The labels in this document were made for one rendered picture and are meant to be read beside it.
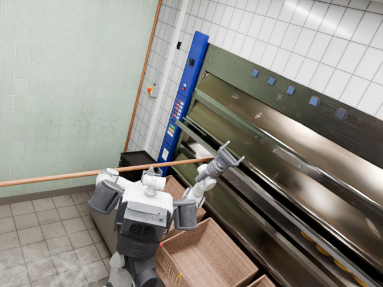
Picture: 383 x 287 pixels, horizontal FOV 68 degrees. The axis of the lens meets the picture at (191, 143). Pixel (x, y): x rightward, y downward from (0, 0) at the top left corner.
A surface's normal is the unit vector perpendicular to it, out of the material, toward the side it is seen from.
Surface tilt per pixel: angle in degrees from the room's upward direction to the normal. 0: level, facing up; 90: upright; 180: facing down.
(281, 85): 90
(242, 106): 70
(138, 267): 45
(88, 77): 90
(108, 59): 90
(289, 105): 90
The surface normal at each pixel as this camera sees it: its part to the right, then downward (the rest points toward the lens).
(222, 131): -0.61, -0.25
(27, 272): 0.30, -0.86
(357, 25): -0.76, 0.05
